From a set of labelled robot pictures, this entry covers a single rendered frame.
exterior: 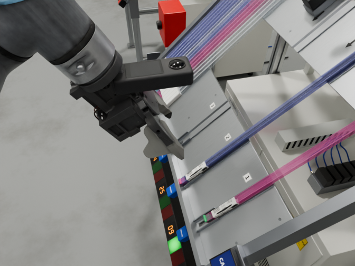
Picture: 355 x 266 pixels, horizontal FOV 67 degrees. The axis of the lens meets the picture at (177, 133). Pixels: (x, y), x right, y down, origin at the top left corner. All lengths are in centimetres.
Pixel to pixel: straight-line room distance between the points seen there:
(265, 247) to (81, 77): 39
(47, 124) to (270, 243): 170
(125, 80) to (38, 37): 11
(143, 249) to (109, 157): 59
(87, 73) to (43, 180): 136
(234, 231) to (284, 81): 77
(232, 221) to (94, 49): 40
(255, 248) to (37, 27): 45
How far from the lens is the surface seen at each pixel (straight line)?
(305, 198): 83
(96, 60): 36
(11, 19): 34
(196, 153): 66
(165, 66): 40
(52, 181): 166
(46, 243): 150
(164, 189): 72
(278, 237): 50
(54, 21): 34
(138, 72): 39
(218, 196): 59
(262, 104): 105
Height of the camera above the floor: 128
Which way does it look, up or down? 47 degrees down
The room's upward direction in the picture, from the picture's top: straight up
